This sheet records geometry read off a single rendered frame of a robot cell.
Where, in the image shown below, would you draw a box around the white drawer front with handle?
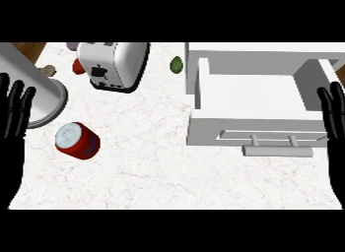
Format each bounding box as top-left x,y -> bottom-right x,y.
186,110 -> 331,158

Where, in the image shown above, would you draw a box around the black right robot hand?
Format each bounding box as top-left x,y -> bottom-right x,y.
315,75 -> 345,211

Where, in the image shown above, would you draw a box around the red soda can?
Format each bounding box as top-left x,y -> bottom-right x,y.
53,121 -> 101,160

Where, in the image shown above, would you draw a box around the white toaster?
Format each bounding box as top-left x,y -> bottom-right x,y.
76,42 -> 152,95

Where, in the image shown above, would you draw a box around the green round fruit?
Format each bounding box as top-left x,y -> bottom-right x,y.
168,55 -> 184,74

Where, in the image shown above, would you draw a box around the white open drawer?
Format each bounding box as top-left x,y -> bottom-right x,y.
192,57 -> 343,120

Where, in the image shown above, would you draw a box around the small beige item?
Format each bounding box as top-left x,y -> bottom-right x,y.
38,64 -> 57,78

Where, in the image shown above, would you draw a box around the small red item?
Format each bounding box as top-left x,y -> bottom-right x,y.
70,58 -> 87,76

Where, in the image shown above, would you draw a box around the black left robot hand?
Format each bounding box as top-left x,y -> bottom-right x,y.
0,72 -> 38,211

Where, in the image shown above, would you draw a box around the large grey cylinder container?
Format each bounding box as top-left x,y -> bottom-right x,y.
0,42 -> 69,129

